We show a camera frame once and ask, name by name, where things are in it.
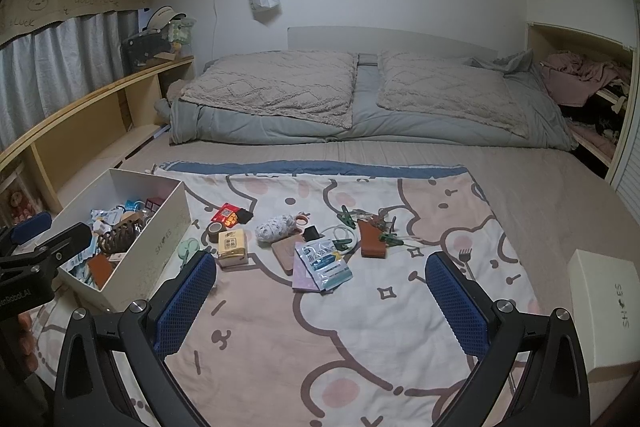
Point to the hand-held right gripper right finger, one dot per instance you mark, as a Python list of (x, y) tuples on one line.
[(457, 307)]

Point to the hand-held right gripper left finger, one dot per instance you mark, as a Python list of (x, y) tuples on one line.
[(187, 302)]

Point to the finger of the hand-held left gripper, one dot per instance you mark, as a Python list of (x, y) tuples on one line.
[(31, 222), (65, 243)]

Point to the white shoe box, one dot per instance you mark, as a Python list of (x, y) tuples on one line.
[(150, 257)]

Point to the yellow tissue pack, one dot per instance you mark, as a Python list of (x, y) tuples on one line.
[(231, 247)]

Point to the pink packet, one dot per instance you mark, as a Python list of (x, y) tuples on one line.
[(302, 281)]

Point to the blue white packet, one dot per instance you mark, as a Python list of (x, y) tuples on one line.
[(310, 257), (335, 278), (80, 269), (102, 214)]

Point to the person's left hand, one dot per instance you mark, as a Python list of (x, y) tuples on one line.
[(27, 339)]

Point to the teddy bear display dome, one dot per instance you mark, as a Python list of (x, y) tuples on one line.
[(20, 204)]

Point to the brown leather wallet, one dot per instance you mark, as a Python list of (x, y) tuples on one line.
[(100, 271)]

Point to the cardboard tan small box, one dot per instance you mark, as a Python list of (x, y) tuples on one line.
[(131, 218)]

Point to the brown tape roll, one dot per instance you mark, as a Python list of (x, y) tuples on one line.
[(216, 235)]

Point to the teal packet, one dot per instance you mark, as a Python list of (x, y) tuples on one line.
[(132, 205)]

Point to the green clip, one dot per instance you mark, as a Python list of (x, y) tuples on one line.
[(342, 244), (345, 218), (390, 238)]

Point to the red packet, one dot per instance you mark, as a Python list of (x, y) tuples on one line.
[(229, 214)]

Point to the red box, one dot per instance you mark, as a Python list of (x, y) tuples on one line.
[(155, 204)]

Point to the brown leather key case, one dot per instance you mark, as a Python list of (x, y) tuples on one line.
[(372, 244)]

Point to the printed cartoon bear blanket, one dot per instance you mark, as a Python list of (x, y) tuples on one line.
[(350, 332)]

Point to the wooden shelf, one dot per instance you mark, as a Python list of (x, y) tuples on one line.
[(85, 122)]

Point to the white patterned cloth roll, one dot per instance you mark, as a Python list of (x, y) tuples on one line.
[(275, 227)]

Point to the bunch of keys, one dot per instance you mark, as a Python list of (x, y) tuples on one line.
[(367, 216)]

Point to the orange rimmed tape roll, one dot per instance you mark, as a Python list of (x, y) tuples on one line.
[(301, 223)]

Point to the small black pouch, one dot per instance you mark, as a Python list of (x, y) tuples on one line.
[(312, 233)]

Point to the white shoe box lid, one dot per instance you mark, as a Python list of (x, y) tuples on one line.
[(605, 307)]

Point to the grey curtain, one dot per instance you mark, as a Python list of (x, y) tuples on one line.
[(60, 57)]

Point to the black bag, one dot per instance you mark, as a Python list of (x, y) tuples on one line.
[(145, 52)]

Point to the grey duvet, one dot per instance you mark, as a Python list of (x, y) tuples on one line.
[(365, 117)]

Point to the beige quilted pillow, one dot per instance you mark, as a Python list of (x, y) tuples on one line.
[(450, 92), (270, 82)]

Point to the pale green bundle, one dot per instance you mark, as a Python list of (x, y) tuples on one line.
[(181, 34)]

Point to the white cap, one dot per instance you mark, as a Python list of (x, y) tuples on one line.
[(160, 17)]

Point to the pink clothes pile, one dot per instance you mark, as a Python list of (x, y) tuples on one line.
[(575, 77)]

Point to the white headboard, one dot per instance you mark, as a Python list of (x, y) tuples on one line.
[(400, 39)]

